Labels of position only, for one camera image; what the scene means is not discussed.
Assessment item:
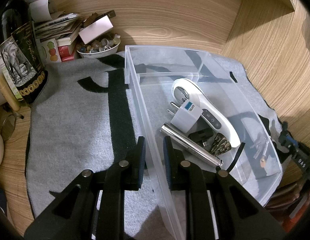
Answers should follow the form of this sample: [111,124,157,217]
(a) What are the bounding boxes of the white handheld massager device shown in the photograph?
[171,78,240,148]

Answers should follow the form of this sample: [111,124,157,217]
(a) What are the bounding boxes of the black plug adaptor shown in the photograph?
[188,127,215,150]

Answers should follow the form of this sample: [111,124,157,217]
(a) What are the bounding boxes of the dark wine bottle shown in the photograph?
[0,0,48,105]

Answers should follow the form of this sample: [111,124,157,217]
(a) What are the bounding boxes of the round glasses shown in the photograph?
[0,112,24,141]

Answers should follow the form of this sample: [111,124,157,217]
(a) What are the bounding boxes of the white travel adaptor plug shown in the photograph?
[170,100,203,133]

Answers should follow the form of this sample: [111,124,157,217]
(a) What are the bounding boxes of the white bowl of stones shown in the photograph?
[75,33,121,59]

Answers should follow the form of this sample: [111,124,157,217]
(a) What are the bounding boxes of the stack of books and papers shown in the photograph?
[24,0,83,64]

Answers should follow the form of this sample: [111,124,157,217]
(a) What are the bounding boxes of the beige slim tube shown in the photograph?
[0,74,20,112]

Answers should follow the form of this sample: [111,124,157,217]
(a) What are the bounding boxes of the grey mat with black letters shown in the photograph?
[26,46,283,239]

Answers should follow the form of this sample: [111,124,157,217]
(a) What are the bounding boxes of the clear plastic storage bin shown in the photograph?
[125,45,283,239]

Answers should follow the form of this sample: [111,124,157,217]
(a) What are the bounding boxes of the silver metal cylinder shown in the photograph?
[160,123,223,168]

